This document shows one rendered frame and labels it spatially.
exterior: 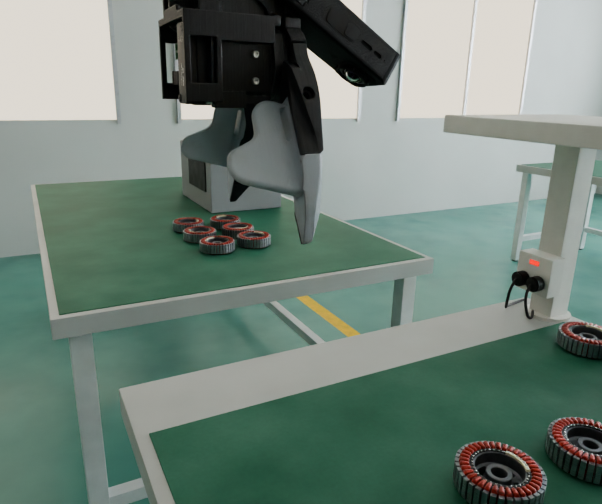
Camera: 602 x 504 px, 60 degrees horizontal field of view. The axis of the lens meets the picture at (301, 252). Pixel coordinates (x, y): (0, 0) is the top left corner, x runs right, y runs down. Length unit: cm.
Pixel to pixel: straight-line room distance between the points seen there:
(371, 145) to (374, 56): 494
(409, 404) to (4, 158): 382
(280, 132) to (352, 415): 62
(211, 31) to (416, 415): 70
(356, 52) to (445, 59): 546
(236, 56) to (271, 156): 7
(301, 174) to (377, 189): 513
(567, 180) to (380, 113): 418
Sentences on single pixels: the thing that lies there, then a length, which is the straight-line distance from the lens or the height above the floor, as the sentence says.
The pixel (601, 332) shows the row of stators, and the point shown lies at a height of 78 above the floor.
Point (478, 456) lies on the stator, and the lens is 79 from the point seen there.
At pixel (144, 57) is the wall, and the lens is 444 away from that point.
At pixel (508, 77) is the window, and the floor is 143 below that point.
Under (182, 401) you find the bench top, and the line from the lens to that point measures 93.
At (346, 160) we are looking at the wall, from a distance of 519.
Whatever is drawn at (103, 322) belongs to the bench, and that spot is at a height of 72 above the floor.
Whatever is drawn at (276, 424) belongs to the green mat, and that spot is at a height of 75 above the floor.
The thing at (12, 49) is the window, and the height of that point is 147.
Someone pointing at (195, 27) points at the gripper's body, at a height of 128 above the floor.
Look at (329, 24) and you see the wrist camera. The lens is 38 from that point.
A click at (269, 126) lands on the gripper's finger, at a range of 34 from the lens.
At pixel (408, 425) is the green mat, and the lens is 88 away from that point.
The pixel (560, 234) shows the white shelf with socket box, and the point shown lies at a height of 95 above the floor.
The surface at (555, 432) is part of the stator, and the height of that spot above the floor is 79.
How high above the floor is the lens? 125
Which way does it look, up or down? 17 degrees down
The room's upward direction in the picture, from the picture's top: 1 degrees clockwise
